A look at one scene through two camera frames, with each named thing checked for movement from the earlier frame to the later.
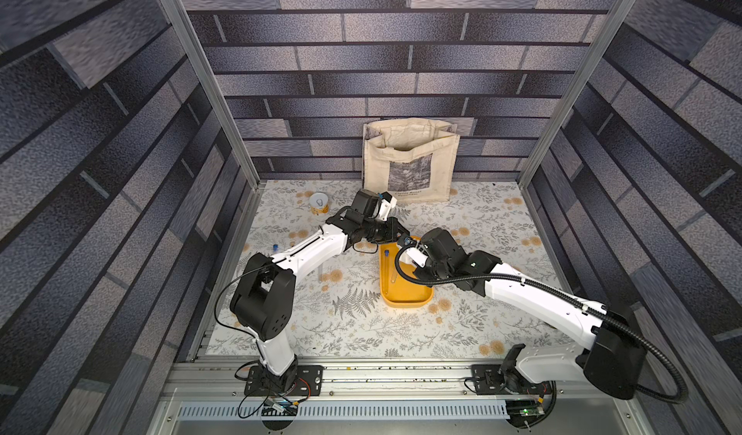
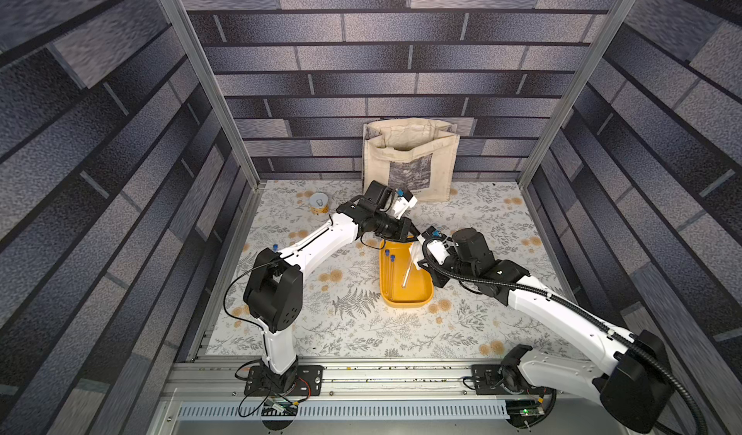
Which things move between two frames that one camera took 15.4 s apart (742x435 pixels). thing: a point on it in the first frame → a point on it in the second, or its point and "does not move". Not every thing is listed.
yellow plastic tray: x=394 y=292 does not move
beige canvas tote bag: x=413 y=159 does not move
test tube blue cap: x=386 y=272 does not move
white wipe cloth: x=404 y=257 → x=416 y=251
